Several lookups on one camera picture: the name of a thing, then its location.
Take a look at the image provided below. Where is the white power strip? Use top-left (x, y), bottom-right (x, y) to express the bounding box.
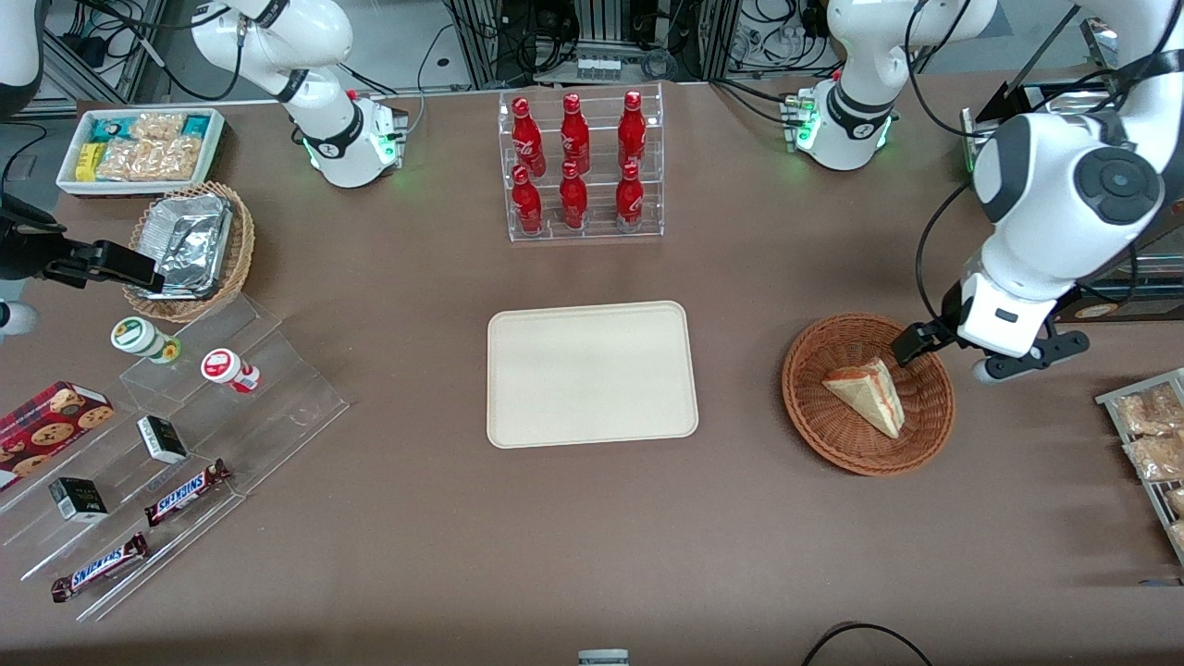
top-left (574, 53), bottom-right (647, 83)

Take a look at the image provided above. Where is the beige plastic tray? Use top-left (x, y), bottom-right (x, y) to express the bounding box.
top-left (487, 301), bottom-right (699, 450)

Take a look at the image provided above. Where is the clear acrylic bottle rack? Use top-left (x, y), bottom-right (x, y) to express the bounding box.
top-left (498, 83), bottom-right (665, 243)

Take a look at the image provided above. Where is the small black box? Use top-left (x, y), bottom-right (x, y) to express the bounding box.
top-left (136, 415), bottom-right (190, 465)
top-left (48, 476), bottom-right (110, 524)

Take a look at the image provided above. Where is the red tartan cookie box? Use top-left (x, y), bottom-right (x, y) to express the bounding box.
top-left (0, 380), bottom-right (117, 492)

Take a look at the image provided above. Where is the grey metal snack rack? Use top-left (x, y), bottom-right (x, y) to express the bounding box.
top-left (1095, 367), bottom-right (1184, 567)

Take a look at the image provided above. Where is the clear acrylic step shelf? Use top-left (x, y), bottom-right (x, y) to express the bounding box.
top-left (0, 294), bottom-right (352, 623)

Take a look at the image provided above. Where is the aluminium frame rack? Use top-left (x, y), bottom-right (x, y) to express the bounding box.
top-left (442, 0), bottom-right (743, 90)

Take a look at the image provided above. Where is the aluminium foil tray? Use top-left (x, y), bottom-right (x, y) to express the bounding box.
top-left (139, 192), bottom-right (232, 297)
top-left (139, 196), bottom-right (234, 302)

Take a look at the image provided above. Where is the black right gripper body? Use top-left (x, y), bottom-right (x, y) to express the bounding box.
top-left (0, 239), bottom-right (47, 280)

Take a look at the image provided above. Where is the brown round wicker basket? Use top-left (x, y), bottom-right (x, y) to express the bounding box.
top-left (782, 313), bottom-right (956, 477)

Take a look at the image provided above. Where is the green lid white jar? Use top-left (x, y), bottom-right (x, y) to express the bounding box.
top-left (110, 316), bottom-right (182, 365)

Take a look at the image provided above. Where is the large clear cracker bag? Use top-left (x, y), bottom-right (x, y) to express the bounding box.
top-left (95, 137), bottom-right (204, 183)

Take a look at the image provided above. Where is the white rectangular plastic bin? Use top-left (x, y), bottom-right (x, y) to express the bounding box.
top-left (55, 107), bottom-right (228, 198)

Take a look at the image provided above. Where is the red cola bottle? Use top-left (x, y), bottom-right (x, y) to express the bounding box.
top-left (511, 165), bottom-right (546, 235)
top-left (614, 162), bottom-right (646, 233)
top-left (558, 160), bottom-right (590, 231)
top-left (560, 92), bottom-right (591, 172)
top-left (511, 96), bottom-right (547, 175)
top-left (617, 90), bottom-right (648, 167)

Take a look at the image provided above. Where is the triangular sandwich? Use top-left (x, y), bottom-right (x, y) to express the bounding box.
top-left (821, 358), bottom-right (906, 439)

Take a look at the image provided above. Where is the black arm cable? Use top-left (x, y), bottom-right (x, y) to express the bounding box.
top-left (914, 180), bottom-right (972, 325)

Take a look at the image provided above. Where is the small clear cracker bag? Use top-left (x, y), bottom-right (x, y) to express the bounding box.
top-left (129, 112), bottom-right (187, 142)

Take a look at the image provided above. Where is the red lid white jar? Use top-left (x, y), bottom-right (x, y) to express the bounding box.
top-left (201, 348), bottom-right (263, 395)

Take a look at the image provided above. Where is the light tan wicker basket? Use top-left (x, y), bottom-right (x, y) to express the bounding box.
top-left (123, 182), bottom-right (256, 324)

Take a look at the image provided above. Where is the black looped table cable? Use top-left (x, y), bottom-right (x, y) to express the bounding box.
top-left (800, 622), bottom-right (935, 666)

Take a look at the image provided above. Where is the Snickers chocolate bar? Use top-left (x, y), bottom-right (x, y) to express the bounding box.
top-left (143, 459), bottom-right (233, 529)
top-left (50, 533), bottom-right (150, 604)

